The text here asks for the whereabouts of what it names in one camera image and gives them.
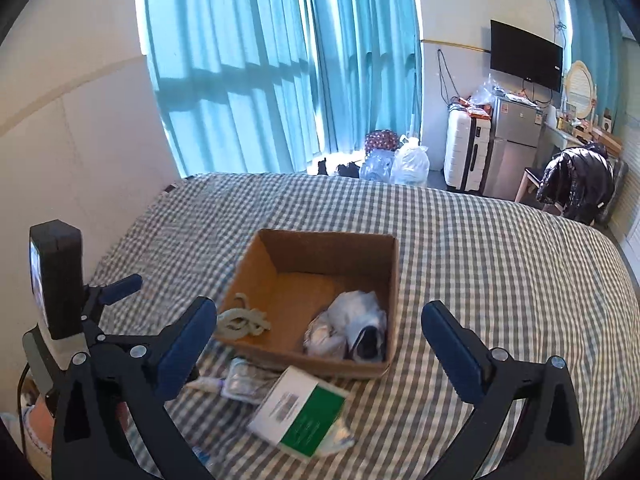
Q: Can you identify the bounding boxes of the silver small fridge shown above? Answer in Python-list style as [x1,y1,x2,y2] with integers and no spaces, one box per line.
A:
[482,96,544,202]

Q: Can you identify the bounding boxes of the green and white carton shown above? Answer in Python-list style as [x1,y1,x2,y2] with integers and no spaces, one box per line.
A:
[246,366,348,459]

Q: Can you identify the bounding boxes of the white translucent plastic bag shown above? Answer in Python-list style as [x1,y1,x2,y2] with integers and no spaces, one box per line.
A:
[391,135,431,186]

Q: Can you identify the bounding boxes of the clear plastic packet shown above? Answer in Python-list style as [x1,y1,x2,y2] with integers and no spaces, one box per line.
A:
[220,357,286,403]

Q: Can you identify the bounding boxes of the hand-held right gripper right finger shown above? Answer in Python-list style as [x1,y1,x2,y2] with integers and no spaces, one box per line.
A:
[421,300,586,480]

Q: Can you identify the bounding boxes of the orange packets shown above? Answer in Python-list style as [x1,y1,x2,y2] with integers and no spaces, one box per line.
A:
[450,96,493,120]

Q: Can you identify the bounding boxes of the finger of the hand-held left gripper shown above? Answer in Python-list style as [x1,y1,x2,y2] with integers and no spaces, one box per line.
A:
[82,274,143,337]

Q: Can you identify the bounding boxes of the wooden chair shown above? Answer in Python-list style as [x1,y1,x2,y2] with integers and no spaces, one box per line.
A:
[515,165,547,206]

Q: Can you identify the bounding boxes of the teal side curtain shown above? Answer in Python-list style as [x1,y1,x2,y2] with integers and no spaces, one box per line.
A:
[560,0,628,128]

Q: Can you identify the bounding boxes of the small blue white packet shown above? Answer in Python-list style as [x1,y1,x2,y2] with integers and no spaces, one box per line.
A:
[192,445,217,476]

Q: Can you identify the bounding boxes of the white crumpled packet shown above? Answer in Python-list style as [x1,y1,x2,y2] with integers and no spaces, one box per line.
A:
[320,417,357,456]

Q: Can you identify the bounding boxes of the black puffer jacket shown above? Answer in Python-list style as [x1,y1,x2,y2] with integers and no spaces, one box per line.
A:
[535,142,616,223]

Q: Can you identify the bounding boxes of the black shoes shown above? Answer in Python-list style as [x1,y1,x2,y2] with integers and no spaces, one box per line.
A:
[317,157,362,179]

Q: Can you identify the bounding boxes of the white tube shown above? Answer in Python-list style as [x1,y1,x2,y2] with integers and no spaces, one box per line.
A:
[184,379,226,395]

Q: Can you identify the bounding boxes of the black wall cable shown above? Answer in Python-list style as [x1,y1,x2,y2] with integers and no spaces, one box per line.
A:
[437,50,458,107]

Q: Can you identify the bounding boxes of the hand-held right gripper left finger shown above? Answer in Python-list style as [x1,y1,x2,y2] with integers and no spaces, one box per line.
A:
[50,296,218,480]

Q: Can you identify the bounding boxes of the teal window curtain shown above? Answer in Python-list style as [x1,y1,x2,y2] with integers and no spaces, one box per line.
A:
[142,0,423,178]

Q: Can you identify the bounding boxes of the bluish clear plastic bag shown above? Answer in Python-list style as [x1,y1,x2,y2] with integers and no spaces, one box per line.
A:
[359,150,398,182]

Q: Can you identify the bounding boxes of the white suitcase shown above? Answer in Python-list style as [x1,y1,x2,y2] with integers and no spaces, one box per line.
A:
[444,107,493,192]

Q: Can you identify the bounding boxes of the dark patterned bag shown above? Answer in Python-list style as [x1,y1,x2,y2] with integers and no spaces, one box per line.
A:
[365,130,399,153]

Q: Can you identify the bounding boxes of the clear bag on fridge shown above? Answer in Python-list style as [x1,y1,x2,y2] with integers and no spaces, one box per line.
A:
[470,74,507,107]

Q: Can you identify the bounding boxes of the black wall television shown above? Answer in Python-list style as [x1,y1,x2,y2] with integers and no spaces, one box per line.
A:
[490,20,564,93]

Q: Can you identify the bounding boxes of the crumpled grey wad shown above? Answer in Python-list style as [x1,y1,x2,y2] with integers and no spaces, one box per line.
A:
[302,310,351,358]

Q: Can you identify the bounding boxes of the checked bed sheet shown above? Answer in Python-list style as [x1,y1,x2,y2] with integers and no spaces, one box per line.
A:
[85,172,640,480]

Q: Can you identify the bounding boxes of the white desk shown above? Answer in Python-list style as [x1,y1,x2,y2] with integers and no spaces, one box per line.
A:
[537,122,583,171]

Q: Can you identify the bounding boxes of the brown cardboard box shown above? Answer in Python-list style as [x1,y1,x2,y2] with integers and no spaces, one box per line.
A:
[214,228,401,380]

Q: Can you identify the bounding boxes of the oval cream mirror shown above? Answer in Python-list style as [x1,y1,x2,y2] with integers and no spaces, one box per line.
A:
[565,60,598,121]

